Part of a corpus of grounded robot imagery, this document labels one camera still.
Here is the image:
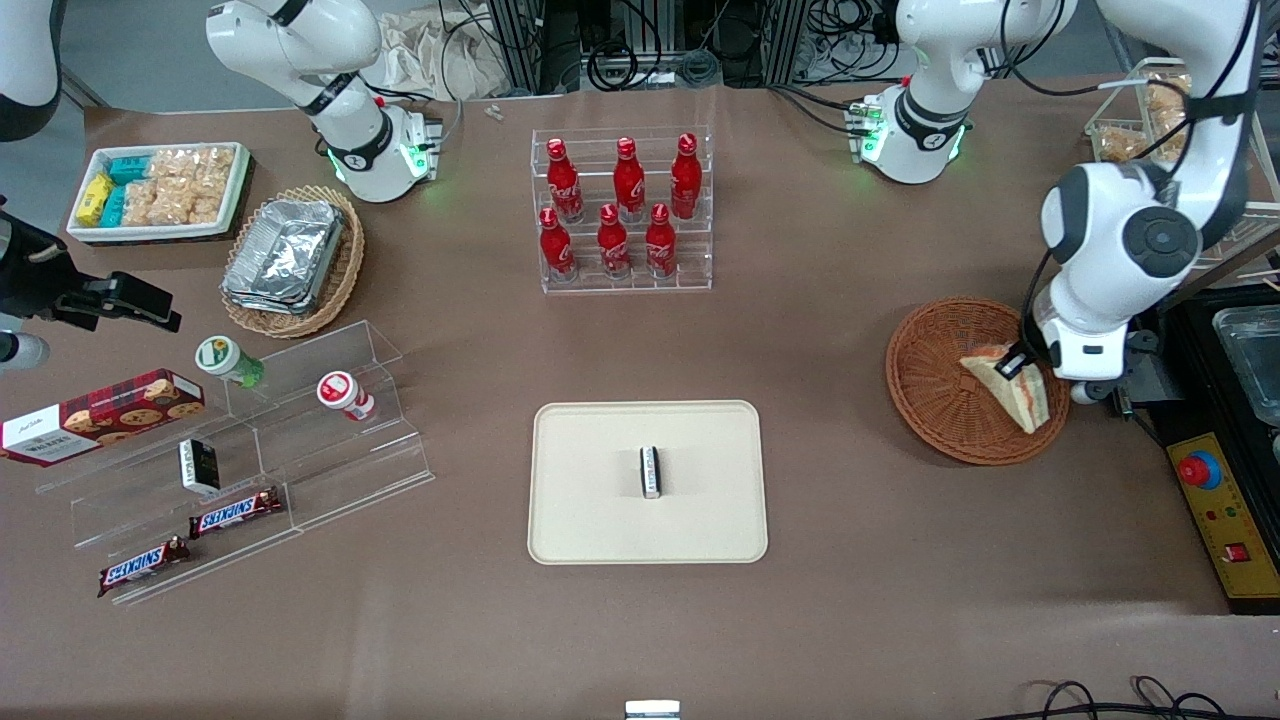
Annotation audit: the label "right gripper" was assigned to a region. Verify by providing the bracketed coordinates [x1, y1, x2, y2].
[0, 210, 184, 334]

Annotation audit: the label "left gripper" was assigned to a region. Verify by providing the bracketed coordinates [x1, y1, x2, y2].
[997, 317, 1132, 384]

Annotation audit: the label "triangular sandwich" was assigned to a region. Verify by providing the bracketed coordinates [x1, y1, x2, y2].
[959, 344, 1053, 435]

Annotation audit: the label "white rectangular snack tray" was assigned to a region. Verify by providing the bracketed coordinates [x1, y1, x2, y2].
[66, 142, 252, 246]

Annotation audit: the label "round brown wicker basket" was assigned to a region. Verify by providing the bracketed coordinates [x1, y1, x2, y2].
[885, 296, 1072, 467]

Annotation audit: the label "oval wicker basket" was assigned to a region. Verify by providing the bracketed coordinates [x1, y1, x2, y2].
[219, 184, 366, 340]

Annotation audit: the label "beige rectangular tray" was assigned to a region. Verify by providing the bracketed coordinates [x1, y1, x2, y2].
[527, 399, 770, 567]

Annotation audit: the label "green cup container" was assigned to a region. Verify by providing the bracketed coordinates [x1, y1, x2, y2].
[194, 335, 267, 390]

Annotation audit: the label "clear rice cracker bag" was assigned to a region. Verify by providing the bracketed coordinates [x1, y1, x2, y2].
[196, 146, 237, 195]
[155, 186, 227, 226]
[122, 180, 161, 228]
[148, 149, 201, 194]

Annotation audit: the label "yellow snack packet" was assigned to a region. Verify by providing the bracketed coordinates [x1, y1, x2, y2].
[76, 174, 114, 228]

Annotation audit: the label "red tartan cookie box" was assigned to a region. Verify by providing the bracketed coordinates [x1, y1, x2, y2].
[0, 367, 207, 469]

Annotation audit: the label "black metal plate box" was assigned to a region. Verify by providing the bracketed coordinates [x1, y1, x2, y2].
[1100, 328, 1169, 418]

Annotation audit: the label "stack of foil trays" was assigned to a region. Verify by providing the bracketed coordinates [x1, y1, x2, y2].
[221, 198, 346, 315]

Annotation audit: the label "red white cup container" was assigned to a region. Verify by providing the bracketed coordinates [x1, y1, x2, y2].
[316, 370, 378, 423]

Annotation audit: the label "Snickers chocolate bar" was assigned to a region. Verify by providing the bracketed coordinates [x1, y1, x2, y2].
[96, 536, 192, 599]
[187, 486, 285, 541]

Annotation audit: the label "clear plastic container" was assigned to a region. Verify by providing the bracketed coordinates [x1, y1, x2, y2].
[1212, 304, 1280, 428]

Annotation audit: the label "clear fried snack bag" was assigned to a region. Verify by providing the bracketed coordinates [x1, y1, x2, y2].
[1144, 72, 1193, 137]
[1097, 126, 1151, 165]

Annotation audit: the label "black yellow control box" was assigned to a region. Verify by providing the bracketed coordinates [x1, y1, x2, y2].
[1140, 285, 1280, 616]

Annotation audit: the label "clear acrylic step shelf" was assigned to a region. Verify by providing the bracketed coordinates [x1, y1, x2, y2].
[36, 319, 437, 608]

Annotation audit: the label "clear snack display rack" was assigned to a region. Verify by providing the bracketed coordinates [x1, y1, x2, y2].
[1084, 57, 1280, 291]

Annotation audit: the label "clear acrylic bottle rack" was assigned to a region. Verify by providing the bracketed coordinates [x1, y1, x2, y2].
[531, 126, 714, 295]

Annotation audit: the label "white crumpled cloth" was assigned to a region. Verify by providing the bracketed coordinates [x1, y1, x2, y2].
[372, 8, 506, 103]

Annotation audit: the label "red cola bottle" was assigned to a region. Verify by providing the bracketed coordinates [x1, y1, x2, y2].
[669, 132, 704, 222]
[545, 138, 586, 224]
[644, 202, 680, 281]
[538, 207, 579, 285]
[596, 203, 634, 282]
[611, 137, 647, 224]

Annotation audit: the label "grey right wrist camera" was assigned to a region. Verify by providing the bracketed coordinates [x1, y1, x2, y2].
[0, 333, 50, 372]

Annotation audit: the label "black floor cables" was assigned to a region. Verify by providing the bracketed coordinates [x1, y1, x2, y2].
[1000, 676, 1280, 720]

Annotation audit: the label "coiled black cable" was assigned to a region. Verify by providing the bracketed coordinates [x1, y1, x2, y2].
[586, 38, 643, 93]

